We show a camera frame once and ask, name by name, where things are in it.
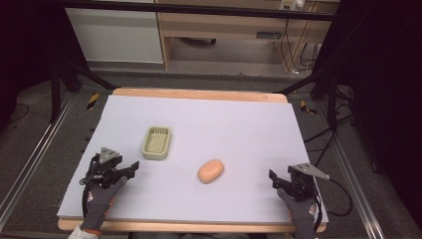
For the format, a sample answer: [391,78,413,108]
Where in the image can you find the wooden table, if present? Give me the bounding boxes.
[57,87,327,234]

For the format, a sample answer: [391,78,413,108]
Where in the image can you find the person's left hand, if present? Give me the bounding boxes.
[81,175,129,235]

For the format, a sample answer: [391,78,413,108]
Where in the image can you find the white cabinet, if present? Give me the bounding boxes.
[65,0,165,65]

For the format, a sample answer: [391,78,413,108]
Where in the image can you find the wooden desk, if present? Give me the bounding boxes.
[154,0,340,73]

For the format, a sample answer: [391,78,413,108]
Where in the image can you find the black floor cables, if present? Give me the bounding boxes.
[303,84,357,167]

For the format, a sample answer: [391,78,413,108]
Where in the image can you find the orange soap bar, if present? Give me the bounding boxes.
[197,158,225,185]

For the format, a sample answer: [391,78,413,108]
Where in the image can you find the person's right hand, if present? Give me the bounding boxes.
[276,187,320,239]

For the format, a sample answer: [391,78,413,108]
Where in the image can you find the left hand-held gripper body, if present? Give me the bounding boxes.
[89,146,128,189]

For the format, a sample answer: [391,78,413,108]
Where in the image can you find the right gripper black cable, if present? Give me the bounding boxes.
[312,178,353,233]

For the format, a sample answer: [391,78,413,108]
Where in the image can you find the black metal stand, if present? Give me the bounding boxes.
[49,59,121,124]
[272,63,340,131]

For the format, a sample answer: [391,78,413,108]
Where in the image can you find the black horizontal bar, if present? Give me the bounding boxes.
[49,0,336,22]

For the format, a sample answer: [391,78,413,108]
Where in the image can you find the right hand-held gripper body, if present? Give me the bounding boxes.
[286,162,331,202]

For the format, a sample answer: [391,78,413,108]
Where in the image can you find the pale lilac foam sheet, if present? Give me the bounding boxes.
[56,95,329,224]

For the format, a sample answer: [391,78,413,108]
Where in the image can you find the pale green soap dish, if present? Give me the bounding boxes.
[141,125,173,161]

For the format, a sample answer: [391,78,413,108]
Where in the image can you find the aluminium floor rail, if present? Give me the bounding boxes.
[314,99,386,239]
[0,93,78,231]

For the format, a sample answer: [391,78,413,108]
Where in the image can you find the white power strip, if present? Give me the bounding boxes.
[279,0,306,11]

